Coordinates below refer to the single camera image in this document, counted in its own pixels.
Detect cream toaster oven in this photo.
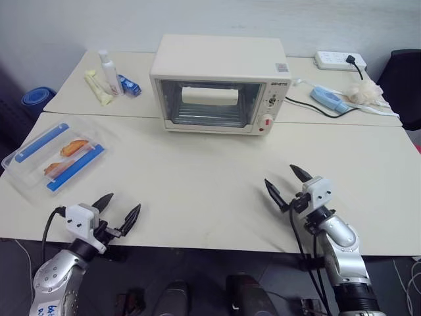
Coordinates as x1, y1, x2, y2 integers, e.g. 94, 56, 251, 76
149, 34, 293, 137

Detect crumpled beige cloth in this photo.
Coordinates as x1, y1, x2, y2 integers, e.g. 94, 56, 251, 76
347, 80, 385, 105

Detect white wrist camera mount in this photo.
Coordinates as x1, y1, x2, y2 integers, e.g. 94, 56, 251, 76
64, 203, 108, 254
301, 176, 334, 212

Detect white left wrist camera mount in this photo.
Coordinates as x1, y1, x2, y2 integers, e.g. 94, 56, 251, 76
64, 203, 108, 254

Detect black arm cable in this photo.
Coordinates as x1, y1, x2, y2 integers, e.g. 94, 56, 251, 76
41, 206, 67, 255
289, 205, 334, 316

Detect white plastic bottle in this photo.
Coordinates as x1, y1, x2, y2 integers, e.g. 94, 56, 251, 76
98, 49, 126, 97

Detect blue container latch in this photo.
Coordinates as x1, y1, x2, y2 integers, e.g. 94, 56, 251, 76
46, 144, 107, 192
14, 122, 70, 163

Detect blue and white handheld device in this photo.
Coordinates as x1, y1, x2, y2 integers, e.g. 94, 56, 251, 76
309, 85, 351, 115

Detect dark rounded shape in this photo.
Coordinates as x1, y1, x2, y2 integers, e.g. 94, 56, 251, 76
153, 279, 190, 316

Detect yellow snack packet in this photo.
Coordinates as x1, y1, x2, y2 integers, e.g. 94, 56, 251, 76
84, 68, 114, 107

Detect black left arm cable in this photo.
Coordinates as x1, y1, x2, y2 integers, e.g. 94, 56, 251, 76
41, 206, 67, 255

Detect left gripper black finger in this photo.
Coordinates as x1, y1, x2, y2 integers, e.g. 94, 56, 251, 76
91, 193, 115, 213
118, 203, 142, 238

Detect black chair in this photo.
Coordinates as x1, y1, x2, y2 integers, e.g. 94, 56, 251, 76
376, 49, 421, 132

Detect clear plastic tray blue strips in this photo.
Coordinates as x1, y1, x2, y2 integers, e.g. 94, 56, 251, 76
1, 122, 108, 205

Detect blue snack packet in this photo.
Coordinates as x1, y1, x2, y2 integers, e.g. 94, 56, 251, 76
117, 74, 143, 97

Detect black power cable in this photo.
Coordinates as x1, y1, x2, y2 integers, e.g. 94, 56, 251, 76
284, 55, 366, 119

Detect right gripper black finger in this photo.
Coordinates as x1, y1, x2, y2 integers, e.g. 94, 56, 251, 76
289, 164, 312, 184
264, 178, 291, 213

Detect white ribbon strap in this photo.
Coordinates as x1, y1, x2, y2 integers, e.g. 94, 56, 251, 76
290, 76, 401, 119

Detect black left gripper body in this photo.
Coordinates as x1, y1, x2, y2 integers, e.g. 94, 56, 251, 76
93, 219, 123, 246

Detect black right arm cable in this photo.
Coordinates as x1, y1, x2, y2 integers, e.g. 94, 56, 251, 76
289, 205, 334, 316

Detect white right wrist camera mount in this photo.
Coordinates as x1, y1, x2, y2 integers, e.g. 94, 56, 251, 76
301, 176, 334, 212

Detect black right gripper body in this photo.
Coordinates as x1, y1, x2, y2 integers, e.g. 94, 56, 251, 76
289, 193, 313, 215

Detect white floor cables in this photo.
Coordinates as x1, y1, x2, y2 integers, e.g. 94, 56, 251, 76
392, 255, 421, 316

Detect white power strip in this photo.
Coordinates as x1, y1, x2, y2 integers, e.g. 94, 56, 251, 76
314, 50, 368, 72

